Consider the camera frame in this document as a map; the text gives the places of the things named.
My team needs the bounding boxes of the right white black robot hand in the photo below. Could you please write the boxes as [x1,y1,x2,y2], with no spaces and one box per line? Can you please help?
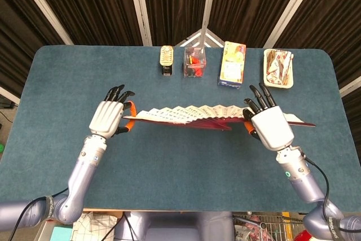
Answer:
[243,84,294,151]

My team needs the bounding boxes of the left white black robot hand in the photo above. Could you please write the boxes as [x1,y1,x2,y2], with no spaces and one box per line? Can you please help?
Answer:
[89,84,138,140]

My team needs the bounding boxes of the red-ribbed white paper folding fan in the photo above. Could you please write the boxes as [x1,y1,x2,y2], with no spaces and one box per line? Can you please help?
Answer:
[121,104,316,132]

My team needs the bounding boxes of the beige plastic tray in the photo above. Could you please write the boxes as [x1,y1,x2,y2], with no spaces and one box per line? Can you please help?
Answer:
[263,49,294,89]

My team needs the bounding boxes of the crumpled red-white snack wrappers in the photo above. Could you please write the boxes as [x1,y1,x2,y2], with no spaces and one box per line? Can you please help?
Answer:
[265,50,293,86]

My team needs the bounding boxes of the blue and yellow tissue box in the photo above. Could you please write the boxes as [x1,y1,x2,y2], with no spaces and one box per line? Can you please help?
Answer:
[217,41,246,91]

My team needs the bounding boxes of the blue felt table cover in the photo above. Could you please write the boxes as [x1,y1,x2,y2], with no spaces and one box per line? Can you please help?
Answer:
[0,45,361,213]

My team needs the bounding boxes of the yellow small package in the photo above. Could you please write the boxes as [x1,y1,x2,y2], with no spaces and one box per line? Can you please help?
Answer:
[160,45,174,77]

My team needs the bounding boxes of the red and orange toy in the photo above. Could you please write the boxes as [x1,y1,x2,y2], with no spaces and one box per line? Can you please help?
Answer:
[184,54,205,77]

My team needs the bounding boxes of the white checked cloth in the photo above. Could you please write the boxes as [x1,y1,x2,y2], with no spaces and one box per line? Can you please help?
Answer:
[72,211,119,241]

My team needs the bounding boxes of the clear plastic display box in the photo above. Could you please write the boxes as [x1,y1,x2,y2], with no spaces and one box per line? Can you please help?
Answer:
[183,46,206,78]

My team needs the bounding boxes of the dark brown pleated curtain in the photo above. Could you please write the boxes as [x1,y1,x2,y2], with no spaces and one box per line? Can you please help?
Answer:
[0,0,361,117]

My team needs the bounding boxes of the lavender robot torso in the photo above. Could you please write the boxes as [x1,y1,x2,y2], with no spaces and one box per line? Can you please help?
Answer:
[114,211,235,241]

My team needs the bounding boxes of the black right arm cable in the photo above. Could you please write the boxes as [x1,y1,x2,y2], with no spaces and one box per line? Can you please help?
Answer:
[301,156,361,233]

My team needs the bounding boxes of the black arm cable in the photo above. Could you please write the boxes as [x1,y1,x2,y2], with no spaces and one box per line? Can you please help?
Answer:
[301,156,361,233]
[8,187,69,241]

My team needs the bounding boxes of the metal wire cart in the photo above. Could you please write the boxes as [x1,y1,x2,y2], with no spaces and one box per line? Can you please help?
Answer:
[234,212,308,241]

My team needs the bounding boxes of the white triangular frame base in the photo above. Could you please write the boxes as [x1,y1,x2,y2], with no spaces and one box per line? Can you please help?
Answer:
[176,25,225,47]

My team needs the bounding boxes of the white screen frame post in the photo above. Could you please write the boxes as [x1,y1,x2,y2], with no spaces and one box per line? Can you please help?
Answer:
[12,0,74,46]
[126,0,153,46]
[201,0,218,47]
[263,0,322,49]

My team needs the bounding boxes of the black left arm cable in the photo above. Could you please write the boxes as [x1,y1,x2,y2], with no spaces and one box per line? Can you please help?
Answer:
[8,187,69,241]

